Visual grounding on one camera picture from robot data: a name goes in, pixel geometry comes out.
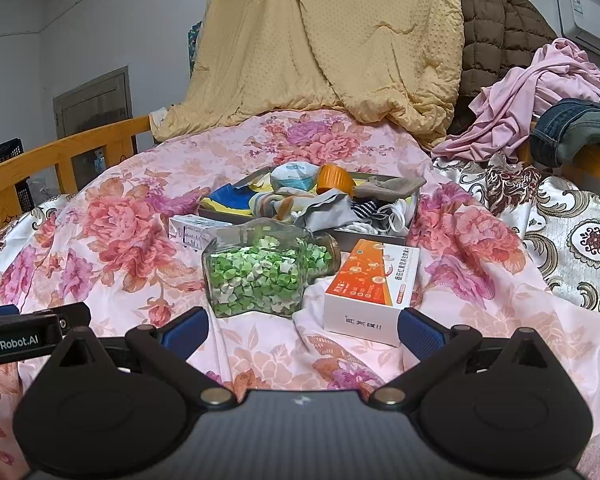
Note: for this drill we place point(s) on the striped yellow cloth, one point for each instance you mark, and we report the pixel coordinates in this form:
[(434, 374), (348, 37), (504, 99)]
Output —
[(275, 205)]

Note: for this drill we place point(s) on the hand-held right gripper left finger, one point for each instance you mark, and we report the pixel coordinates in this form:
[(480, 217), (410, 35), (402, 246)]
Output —
[(187, 332)]

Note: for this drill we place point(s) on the white air conditioner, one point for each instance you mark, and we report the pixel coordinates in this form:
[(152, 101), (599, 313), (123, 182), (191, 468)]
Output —
[(587, 20)]

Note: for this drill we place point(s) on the pink garment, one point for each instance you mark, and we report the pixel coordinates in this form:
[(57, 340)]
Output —
[(519, 105)]

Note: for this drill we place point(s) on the dark grey door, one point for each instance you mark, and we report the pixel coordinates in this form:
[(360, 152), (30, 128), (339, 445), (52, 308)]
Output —
[(95, 105)]

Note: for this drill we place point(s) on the patterned satin bed sheet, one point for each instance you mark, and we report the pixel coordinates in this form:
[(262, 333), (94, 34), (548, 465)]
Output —
[(569, 240)]

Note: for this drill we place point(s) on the blue jeans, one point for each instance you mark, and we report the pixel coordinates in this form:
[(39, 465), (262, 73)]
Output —
[(574, 130)]

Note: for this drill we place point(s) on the yellow quilt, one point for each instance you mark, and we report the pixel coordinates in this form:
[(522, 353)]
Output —
[(320, 50)]

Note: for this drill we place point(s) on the small white cardboard box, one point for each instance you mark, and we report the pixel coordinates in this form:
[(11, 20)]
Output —
[(192, 230)]

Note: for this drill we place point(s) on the glass jar of paper stars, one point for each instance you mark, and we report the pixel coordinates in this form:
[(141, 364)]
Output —
[(260, 270)]

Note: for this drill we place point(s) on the black white striped socks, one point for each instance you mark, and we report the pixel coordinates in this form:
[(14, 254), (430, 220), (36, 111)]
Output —
[(367, 207)]

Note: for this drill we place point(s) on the pink floral blanket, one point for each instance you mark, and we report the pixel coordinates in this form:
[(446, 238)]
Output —
[(130, 220)]

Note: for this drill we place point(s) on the cartoon printed towel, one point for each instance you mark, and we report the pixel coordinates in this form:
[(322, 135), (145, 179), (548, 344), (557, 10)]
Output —
[(225, 197)]

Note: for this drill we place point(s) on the narrow wall poster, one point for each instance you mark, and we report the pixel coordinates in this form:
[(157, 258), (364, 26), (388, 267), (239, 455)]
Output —
[(194, 42)]

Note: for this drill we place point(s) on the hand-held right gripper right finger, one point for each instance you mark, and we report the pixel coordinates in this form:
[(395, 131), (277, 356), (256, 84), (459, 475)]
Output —
[(422, 332)]

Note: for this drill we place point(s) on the orange white cardboard box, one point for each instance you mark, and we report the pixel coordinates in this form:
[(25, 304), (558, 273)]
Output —
[(374, 280)]

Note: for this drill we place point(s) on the orange plastic cup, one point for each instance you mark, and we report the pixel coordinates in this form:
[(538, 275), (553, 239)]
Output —
[(335, 180)]

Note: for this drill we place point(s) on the brown quilted blanket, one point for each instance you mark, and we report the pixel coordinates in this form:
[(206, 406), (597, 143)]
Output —
[(499, 35)]

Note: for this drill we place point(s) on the black plastic crate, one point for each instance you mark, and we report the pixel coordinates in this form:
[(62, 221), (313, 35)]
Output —
[(0, 152)]

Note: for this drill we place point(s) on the grey fabric piece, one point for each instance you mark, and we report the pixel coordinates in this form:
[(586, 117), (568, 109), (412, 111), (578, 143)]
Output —
[(325, 212)]

